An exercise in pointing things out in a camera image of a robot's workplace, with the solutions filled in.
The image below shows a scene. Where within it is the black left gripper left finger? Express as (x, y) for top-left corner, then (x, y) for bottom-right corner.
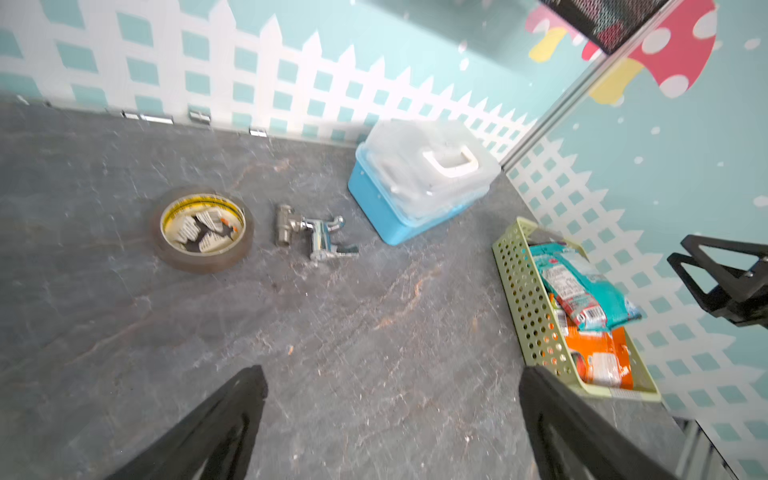
(109, 365), (268, 479)

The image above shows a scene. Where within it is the orange candy bag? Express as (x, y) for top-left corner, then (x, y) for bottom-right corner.
(548, 293), (634, 390)

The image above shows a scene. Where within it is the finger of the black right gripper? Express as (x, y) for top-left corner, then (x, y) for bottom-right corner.
(666, 251), (751, 316)
(681, 235), (767, 264)

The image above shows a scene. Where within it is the teal candy bag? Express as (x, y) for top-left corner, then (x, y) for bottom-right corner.
(530, 243), (643, 332)

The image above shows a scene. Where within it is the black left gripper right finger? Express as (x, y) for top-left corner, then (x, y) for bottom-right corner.
(519, 366), (674, 479)

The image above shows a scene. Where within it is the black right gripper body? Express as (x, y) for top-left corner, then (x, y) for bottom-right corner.
(713, 257), (767, 328)

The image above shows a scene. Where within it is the blue box clear lid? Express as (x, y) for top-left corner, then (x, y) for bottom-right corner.
(348, 120), (501, 246)

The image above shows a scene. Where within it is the silver metal faucet valve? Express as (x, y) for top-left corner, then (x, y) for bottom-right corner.
(275, 204), (359, 262)

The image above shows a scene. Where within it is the green perforated plastic basket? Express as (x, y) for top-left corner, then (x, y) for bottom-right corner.
(492, 216), (662, 403)

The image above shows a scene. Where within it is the black wire wall basket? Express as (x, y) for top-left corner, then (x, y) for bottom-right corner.
(541, 0), (668, 55)

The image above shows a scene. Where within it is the brown tape roll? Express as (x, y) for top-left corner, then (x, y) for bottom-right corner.
(149, 186), (255, 274)

